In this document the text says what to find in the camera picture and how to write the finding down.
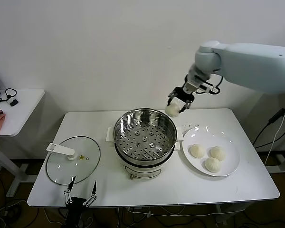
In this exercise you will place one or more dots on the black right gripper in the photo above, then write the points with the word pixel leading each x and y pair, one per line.
pixel 184 93

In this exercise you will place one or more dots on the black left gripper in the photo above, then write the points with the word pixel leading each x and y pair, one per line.
pixel 75 205

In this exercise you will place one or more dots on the white steamed baozi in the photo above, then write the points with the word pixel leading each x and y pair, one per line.
pixel 213 165
pixel 218 153
pixel 172 111
pixel 197 150

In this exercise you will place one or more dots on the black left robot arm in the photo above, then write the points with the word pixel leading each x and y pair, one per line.
pixel 73 221

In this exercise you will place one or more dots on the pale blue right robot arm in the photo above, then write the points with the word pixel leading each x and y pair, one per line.
pixel 251 64

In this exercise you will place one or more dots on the perforated steel steamer basket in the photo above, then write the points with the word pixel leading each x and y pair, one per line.
pixel 145 140

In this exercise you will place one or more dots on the white round plate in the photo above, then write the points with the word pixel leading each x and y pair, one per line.
pixel 204 137

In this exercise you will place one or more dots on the white electric cooker base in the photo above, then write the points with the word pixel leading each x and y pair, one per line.
pixel 142 172

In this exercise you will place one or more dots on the white side table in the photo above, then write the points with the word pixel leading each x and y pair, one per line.
pixel 26 107

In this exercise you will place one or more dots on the small black device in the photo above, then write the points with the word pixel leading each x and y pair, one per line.
pixel 14 103

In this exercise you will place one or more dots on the black computer mouse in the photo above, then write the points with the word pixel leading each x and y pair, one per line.
pixel 3 112

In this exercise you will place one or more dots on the grey table leg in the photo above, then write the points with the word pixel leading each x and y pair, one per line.
pixel 220 211

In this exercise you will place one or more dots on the white desk with grey foot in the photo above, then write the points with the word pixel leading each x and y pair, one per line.
pixel 281 164

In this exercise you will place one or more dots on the black neckband earphones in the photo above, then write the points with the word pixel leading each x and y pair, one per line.
pixel 7 96

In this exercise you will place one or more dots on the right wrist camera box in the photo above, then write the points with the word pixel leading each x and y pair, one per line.
pixel 205 87

